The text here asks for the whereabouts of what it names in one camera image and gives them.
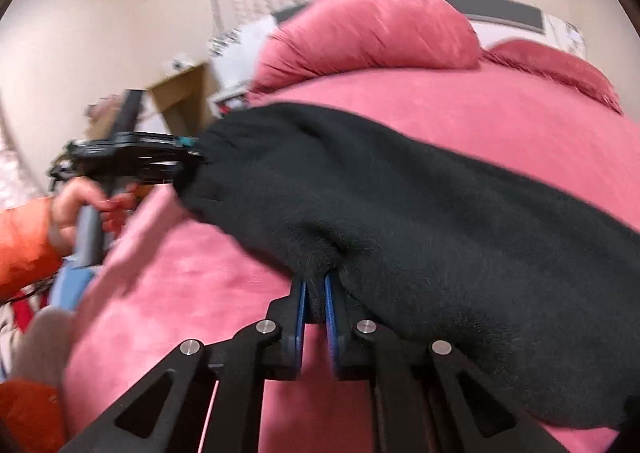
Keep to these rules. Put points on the pink bed blanket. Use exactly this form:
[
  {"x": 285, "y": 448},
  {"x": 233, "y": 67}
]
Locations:
[{"x": 250, "y": 283}]

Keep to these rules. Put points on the person's orange clothed leg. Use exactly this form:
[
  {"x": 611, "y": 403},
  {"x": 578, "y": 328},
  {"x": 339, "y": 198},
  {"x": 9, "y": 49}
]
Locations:
[{"x": 27, "y": 413}]

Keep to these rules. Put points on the small pink pillow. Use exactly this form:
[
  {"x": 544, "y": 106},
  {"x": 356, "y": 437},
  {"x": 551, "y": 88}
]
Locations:
[{"x": 560, "y": 70}]

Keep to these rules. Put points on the wooden side table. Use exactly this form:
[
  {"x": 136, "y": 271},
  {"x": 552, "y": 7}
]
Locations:
[{"x": 180, "y": 93}]

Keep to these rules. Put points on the person's left hand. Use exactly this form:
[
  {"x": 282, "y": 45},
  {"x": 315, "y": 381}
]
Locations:
[{"x": 80, "y": 213}]

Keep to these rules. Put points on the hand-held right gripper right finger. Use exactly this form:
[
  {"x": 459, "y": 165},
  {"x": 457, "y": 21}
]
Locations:
[{"x": 331, "y": 305}]

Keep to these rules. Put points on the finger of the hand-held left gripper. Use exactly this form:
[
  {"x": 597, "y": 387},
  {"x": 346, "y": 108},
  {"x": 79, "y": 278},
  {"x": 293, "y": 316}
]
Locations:
[{"x": 192, "y": 147}]

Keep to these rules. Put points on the black pants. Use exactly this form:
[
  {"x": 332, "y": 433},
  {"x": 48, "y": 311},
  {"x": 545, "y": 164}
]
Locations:
[{"x": 400, "y": 213}]

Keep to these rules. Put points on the grey headboard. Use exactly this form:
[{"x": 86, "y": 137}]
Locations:
[{"x": 480, "y": 8}]

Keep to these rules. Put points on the large pink pillow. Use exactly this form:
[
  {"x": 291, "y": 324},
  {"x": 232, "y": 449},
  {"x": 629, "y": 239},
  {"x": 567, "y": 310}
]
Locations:
[{"x": 365, "y": 30}]

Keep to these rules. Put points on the person's left forearm orange sleeve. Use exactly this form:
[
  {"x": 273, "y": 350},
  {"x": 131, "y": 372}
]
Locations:
[{"x": 25, "y": 248}]

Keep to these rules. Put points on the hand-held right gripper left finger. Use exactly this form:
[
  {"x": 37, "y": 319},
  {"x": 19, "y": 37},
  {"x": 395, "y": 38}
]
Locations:
[{"x": 299, "y": 305}]

